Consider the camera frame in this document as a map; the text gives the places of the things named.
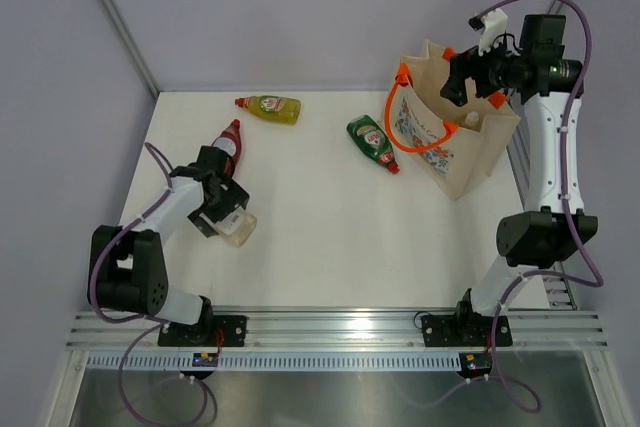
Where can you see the clear pale soap bottle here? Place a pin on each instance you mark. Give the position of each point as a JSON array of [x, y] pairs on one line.
[[237, 227]]

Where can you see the beige canvas bag orange handles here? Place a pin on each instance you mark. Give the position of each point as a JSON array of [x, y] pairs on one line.
[[419, 122]]

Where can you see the white slotted cable duct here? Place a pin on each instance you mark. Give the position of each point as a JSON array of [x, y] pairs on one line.
[[280, 361]]

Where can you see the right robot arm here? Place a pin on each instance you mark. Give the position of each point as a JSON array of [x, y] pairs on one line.
[[553, 224]]

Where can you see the aluminium mounting rail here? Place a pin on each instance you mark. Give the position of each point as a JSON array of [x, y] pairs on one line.
[[358, 330]]

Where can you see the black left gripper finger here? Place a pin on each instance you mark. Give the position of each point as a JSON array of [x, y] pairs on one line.
[[235, 197], [203, 223]]

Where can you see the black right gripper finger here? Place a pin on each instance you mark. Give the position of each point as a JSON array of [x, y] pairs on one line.
[[454, 90], [461, 65]]

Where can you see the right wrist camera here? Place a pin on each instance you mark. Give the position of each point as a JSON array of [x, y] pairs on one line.
[[491, 26]]

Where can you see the left aluminium frame post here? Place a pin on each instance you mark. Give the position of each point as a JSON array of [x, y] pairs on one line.
[[120, 28]]

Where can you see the red dish soap bottle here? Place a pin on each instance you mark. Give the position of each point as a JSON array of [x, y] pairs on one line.
[[230, 142]]

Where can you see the amber liquid bottle white cap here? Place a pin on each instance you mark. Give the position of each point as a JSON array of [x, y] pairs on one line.
[[472, 120]]

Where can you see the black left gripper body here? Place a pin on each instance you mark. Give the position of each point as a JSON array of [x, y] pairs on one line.
[[215, 208]]

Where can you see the green dish soap bottle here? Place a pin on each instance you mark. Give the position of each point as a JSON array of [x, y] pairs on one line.
[[372, 142]]

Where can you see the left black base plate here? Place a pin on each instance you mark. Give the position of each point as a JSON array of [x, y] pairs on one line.
[[224, 330]]

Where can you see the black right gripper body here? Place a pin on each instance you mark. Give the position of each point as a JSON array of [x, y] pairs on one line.
[[495, 71]]

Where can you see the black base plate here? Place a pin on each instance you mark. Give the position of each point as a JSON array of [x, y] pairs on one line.
[[474, 331], [224, 330]]

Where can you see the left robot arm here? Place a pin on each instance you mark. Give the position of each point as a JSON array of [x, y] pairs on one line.
[[128, 271]]

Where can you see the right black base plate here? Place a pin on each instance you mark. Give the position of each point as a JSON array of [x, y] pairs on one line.
[[474, 331]]

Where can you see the yellow dish soap bottle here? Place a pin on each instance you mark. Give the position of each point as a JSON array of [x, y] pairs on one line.
[[271, 108]]

